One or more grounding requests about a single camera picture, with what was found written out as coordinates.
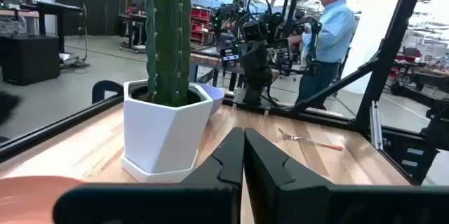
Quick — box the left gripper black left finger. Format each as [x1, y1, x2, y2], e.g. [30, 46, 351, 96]
[52, 127, 245, 224]

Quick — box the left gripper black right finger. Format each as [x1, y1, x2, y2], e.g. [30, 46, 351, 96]
[244, 128, 449, 224]

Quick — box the silver metal fork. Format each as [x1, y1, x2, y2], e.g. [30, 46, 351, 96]
[278, 128, 344, 152]

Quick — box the lavender bowl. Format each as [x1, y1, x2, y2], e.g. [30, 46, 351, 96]
[191, 82, 225, 116]

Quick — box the orange plate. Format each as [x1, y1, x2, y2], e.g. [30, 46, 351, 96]
[0, 176, 85, 224]

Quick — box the white faceted plant pot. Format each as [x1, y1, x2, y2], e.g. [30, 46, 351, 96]
[121, 79, 214, 184]

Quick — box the black chair back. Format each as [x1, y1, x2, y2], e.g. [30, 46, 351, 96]
[91, 79, 124, 105]

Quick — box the tall green cactus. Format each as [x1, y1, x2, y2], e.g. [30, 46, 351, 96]
[144, 0, 192, 107]

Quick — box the person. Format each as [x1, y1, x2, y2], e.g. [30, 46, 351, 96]
[287, 0, 357, 110]

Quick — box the red storage shelf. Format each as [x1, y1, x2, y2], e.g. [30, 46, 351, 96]
[190, 6, 214, 46]

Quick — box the black rolling cart table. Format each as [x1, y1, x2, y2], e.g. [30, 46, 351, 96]
[118, 13, 148, 55]

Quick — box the black cabinet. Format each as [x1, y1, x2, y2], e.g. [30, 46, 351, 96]
[0, 34, 61, 86]

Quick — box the black desk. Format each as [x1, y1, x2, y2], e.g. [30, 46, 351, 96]
[20, 1, 83, 53]

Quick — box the silver metal bracket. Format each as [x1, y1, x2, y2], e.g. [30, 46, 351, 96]
[370, 100, 384, 150]

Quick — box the black table edge rail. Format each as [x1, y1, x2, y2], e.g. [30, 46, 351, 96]
[0, 93, 124, 164]

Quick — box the black aluminium frame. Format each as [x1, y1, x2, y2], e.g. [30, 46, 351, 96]
[224, 0, 449, 186]

